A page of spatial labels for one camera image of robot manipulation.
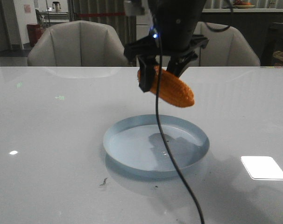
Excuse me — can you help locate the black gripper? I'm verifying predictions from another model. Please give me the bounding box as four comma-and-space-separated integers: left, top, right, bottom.
124, 0, 206, 92

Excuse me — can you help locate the orange corn cob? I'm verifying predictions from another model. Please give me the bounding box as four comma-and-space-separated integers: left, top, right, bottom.
137, 65, 195, 108

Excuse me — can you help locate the light blue round plate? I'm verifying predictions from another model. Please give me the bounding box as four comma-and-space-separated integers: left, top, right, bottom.
103, 114, 210, 178

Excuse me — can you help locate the white cabinet with drawers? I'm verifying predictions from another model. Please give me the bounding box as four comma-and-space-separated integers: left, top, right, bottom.
136, 14, 153, 40

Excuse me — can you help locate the red barrier belt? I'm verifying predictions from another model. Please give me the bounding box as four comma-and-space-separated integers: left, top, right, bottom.
77, 12, 126, 17

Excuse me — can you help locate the right beige upholstered chair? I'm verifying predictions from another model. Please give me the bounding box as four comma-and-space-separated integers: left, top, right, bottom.
189, 21, 260, 67

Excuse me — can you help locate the beige upholstered chair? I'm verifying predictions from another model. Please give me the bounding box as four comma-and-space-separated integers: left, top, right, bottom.
189, 21, 260, 67
27, 21, 128, 67

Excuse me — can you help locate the left beige upholstered chair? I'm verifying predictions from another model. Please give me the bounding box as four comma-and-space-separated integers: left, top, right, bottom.
27, 21, 128, 67

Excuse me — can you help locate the fruit bowl on counter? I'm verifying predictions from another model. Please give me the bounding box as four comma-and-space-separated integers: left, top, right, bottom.
233, 0, 255, 9

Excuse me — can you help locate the grey counter with white top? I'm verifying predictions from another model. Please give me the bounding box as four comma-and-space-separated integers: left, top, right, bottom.
201, 8, 283, 57

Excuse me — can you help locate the background desk with items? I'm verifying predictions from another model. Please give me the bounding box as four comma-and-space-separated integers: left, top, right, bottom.
34, 0, 69, 27

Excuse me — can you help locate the dark wooden chair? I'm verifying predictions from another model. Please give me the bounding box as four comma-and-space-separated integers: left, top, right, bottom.
260, 22, 283, 66

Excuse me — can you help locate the red trash bin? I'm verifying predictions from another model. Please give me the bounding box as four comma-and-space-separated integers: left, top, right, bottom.
27, 24, 42, 47

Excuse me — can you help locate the black hanging cable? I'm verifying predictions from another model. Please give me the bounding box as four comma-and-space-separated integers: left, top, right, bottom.
155, 14, 205, 224

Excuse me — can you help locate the pink wall notice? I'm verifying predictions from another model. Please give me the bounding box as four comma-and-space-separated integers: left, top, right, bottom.
23, 4, 31, 14

